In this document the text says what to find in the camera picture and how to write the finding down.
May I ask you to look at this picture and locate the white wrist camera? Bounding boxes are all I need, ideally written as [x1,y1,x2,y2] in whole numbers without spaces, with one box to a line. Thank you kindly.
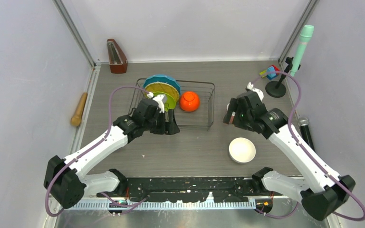
[147,92,168,113]
[246,82,264,101]

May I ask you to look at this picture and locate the lime green plate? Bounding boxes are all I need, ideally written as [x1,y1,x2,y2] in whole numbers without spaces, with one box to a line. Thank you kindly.
[153,92,176,112]

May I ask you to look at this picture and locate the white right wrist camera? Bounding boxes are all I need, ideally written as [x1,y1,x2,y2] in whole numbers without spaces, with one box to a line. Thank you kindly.
[246,82,264,101]

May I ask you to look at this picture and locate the blue polka dot plate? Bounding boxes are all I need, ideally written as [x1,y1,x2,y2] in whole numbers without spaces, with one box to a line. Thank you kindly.
[143,74,181,95]

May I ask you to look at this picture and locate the yellow woven pattern plate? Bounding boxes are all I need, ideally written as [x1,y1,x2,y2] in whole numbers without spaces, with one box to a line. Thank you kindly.
[144,82,180,102]

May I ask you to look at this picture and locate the black wire dish rack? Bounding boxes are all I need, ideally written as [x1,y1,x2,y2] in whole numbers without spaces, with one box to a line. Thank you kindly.
[136,75,215,129]

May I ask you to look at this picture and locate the orange bowl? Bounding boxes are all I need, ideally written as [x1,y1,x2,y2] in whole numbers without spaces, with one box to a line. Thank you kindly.
[179,91,200,112]

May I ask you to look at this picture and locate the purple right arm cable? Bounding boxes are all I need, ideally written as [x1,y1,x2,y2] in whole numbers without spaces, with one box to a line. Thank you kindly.
[249,71,365,222]

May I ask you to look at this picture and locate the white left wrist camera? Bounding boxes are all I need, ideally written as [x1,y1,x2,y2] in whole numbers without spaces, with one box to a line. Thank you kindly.
[147,92,168,113]

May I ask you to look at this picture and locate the black handheld microphone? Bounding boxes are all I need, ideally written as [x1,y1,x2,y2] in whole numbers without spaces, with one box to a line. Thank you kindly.
[298,117,315,150]

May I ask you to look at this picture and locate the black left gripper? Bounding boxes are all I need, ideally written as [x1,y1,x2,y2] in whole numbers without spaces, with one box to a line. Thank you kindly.
[143,109,179,134]

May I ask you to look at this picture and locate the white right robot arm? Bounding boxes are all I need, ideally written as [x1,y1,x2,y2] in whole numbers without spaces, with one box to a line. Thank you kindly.
[223,91,355,221]

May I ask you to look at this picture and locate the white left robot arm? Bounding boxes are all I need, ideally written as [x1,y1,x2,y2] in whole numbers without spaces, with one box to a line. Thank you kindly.
[44,94,176,209]

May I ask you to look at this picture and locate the colourful toy blocks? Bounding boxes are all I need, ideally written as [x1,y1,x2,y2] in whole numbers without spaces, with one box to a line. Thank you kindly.
[259,65,280,80]

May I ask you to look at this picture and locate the brown metronome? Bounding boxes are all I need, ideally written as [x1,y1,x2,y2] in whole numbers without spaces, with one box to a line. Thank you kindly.
[106,39,128,74]

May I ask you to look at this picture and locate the white bowl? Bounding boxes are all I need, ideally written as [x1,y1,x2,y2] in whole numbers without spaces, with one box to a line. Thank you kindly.
[228,137,256,163]

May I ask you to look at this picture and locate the wooden rolling pin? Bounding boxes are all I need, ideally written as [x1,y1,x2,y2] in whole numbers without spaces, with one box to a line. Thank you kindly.
[70,93,88,127]

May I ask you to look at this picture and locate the black microphone stand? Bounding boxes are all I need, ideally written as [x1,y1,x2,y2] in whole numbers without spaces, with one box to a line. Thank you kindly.
[265,57,293,98]

